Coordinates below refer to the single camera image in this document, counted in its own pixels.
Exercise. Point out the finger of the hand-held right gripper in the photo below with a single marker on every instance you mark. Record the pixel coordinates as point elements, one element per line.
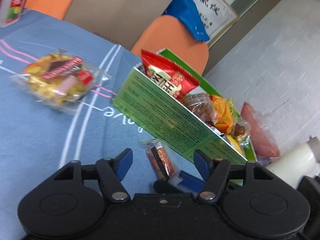
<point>191,182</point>
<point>163,187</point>

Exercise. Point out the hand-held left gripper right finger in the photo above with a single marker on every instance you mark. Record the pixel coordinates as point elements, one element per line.
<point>202,165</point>

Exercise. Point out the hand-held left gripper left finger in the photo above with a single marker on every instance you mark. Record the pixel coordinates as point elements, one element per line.
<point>123,163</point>

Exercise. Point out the small clear orange packet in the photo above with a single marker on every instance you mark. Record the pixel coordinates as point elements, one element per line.
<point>160,160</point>

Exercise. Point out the yellow snack packet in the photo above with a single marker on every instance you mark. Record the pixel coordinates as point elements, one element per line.
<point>235,143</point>

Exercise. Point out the orange snack packet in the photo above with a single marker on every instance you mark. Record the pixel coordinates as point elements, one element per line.
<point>222,112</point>

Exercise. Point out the clear orange-striped brown packet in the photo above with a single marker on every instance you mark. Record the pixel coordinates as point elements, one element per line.
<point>200,106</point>

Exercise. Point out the green cardboard box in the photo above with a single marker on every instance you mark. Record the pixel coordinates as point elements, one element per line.
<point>160,115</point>

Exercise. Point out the red snack packet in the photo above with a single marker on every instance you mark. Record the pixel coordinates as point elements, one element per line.
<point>167,72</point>

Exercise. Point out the white thermos jug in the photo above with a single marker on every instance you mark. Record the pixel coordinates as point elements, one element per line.
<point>290,162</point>

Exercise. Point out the reddish plastic bowl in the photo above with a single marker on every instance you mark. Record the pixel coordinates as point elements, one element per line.
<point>260,135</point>

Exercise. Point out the blue tablecloth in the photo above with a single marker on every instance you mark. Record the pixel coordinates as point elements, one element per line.
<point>37,135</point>

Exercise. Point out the clear yellow chips packet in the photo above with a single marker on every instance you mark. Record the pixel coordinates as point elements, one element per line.
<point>57,80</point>

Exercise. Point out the brown cardboard box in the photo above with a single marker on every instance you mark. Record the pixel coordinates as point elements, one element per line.
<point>117,12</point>

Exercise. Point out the blue plastic bag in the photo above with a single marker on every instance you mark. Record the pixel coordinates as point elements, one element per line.
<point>187,12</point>

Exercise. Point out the clear plastic drink bottle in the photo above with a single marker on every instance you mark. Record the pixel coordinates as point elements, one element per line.
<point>16,2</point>

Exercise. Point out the calligraphy wall poster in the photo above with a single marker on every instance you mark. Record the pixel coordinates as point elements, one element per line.
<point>215,7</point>

